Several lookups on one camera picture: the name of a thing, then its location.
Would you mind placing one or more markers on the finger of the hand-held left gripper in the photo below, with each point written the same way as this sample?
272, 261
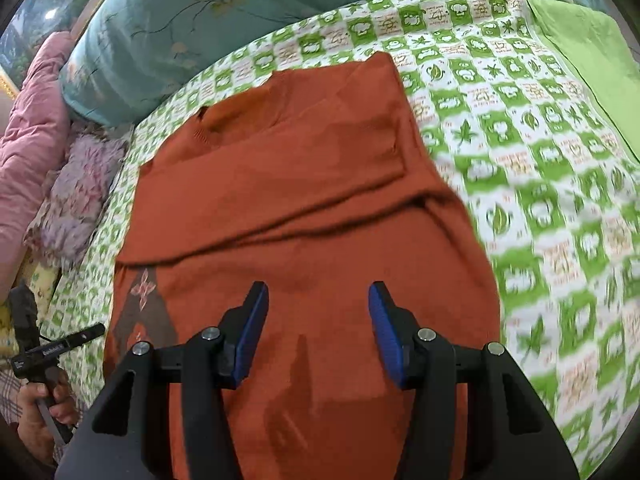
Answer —
82, 335

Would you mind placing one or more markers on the person's left hand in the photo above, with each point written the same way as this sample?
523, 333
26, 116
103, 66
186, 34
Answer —
35, 425

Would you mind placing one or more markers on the teal floral pillow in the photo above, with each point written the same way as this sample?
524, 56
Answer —
150, 25

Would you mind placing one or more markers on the person's plaid clothing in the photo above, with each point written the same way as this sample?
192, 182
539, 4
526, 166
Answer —
11, 400

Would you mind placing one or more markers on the yellow printed cloth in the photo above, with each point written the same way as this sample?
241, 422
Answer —
40, 280

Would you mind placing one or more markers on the green white printed bed sheet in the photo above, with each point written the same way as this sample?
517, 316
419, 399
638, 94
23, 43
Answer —
525, 125

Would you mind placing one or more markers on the pink quilt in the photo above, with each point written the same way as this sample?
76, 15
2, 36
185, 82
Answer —
30, 125

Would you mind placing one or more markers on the orange knit sweater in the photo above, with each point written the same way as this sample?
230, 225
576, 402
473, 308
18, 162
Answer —
300, 185

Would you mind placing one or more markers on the plain green cloth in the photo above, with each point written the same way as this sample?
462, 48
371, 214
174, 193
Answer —
595, 60

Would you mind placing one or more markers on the framed landscape wall poster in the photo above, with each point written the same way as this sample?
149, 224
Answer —
45, 15

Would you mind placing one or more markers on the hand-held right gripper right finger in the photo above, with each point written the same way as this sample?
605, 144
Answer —
387, 340

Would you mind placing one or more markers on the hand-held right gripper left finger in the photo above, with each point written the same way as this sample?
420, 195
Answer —
250, 340

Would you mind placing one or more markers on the purple floral ruffled pillow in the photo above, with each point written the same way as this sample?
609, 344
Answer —
80, 185

